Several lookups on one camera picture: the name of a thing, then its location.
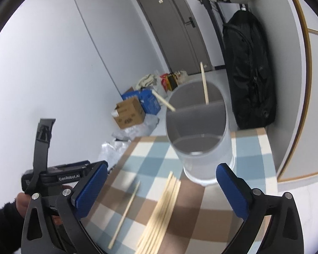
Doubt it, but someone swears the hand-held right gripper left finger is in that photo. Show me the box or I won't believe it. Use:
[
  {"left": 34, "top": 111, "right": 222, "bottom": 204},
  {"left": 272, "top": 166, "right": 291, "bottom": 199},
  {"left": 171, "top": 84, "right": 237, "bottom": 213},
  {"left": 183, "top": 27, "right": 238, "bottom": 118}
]
[{"left": 21, "top": 163, "right": 108, "bottom": 254}]

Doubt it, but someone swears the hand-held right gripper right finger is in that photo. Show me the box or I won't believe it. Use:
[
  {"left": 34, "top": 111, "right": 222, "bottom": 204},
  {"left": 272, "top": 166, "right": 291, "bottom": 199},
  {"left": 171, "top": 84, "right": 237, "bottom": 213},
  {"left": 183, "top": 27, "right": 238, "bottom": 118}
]
[{"left": 216, "top": 163, "right": 304, "bottom": 254}]

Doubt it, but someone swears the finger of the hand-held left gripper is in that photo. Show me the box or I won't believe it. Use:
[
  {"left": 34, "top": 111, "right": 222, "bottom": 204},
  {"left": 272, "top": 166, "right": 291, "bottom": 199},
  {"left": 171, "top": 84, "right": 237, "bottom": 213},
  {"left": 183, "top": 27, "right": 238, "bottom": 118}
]
[{"left": 25, "top": 118, "right": 56, "bottom": 195}]

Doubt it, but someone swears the wooden chopstick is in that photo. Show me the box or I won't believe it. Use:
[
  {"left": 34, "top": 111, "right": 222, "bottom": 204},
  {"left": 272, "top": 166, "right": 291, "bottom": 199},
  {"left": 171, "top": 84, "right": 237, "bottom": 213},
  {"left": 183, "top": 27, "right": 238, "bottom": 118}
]
[
  {"left": 151, "top": 90, "right": 176, "bottom": 112},
  {"left": 107, "top": 181, "right": 141, "bottom": 249},
  {"left": 200, "top": 62, "right": 209, "bottom": 104}
]

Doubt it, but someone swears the frosted clear utensil holder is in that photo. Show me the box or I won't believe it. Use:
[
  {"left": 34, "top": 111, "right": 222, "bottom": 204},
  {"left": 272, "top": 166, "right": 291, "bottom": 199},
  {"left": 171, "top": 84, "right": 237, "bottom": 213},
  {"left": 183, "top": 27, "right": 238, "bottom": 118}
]
[{"left": 165, "top": 80, "right": 234, "bottom": 186}]

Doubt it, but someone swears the bundle of wooden chopsticks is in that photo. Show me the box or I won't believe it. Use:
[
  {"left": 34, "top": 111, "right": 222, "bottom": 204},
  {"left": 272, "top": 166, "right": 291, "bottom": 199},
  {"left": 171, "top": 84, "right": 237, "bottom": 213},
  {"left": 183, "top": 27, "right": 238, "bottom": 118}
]
[{"left": 135, "top": 171, "right": 182, "bottom": 254}]

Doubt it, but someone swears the person's left forearm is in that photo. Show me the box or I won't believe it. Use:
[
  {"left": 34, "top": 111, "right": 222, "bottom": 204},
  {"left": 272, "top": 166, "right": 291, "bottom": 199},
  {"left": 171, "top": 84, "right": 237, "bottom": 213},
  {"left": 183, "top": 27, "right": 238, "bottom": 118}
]
[{"left": 0, "top": 200, "right": 25, "bottom": 254}]

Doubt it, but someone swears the person's left hand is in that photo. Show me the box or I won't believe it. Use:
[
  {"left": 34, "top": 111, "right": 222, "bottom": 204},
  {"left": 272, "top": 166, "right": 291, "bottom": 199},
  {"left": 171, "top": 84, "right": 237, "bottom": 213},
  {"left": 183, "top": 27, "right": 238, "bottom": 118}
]
[{"left": 16, "top": 192, "right": 31, "bottom": 219}]

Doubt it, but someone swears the checkered tablecloth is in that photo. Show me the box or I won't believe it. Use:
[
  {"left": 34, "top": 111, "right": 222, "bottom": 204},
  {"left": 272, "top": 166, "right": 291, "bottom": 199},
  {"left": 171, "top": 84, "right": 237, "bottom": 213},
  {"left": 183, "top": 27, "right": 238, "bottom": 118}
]
[{"left": 79, "top": 127, "right": 279, "bottom": 254}]

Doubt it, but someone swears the brown cardboard box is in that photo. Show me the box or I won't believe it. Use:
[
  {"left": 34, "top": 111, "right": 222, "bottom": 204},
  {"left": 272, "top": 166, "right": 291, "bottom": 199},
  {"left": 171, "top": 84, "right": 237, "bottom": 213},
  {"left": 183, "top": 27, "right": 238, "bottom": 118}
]
[{"left": 111, "top": 97, "right": 146, "bottom": 130}]

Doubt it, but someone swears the blue cardboard box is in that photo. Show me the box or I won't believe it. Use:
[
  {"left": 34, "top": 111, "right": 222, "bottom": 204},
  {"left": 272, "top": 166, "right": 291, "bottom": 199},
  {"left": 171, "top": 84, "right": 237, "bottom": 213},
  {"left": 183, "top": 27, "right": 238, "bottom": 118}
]
[{"left": 121, "top": 88, "right": 162, "bottom": 115}]

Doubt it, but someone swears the wood framed white panel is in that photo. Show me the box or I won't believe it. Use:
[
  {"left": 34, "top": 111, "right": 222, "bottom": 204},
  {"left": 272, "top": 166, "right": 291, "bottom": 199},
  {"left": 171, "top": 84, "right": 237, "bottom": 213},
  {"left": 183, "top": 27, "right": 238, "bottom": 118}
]
[{"left": 277, "top": 0, "right": 318, "bottom": 183}]

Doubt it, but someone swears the cream cloth bag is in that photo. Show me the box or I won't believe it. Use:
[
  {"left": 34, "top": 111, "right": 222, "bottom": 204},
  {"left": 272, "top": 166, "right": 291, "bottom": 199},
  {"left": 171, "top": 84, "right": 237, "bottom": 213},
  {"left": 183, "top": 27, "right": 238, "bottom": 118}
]
[{"left": 134, "top": 73, "right": 160, "bottom": 91}]

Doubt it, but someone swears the black backpack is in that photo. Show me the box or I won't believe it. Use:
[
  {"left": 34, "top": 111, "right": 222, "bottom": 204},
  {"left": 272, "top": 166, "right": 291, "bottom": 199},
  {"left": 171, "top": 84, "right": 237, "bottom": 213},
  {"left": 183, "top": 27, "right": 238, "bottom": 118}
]
[{"left": 222, "top": 9, "right": 278, "bottom": 131}]

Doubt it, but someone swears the red and yellow bag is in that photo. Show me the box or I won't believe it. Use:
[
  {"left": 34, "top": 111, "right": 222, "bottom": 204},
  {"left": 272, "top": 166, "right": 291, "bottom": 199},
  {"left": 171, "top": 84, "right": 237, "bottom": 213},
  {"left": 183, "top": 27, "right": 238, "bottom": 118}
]
[{"left": 160, "top": 73, "right": 179, "bottom": 92}]

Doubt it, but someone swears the white plastic bag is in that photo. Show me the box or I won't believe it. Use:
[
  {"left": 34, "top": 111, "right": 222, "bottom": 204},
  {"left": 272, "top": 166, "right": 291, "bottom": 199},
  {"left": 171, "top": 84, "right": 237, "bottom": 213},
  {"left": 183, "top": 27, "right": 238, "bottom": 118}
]
[{"left": 174, "top": 70, "right": 188, "bottom": 83}]

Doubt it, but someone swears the grey door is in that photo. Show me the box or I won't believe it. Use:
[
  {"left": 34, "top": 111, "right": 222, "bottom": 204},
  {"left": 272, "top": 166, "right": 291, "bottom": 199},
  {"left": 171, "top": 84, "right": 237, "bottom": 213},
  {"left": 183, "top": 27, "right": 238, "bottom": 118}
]
[{"left": 134, "top": 0, "right": 214, "bottom": 76}]

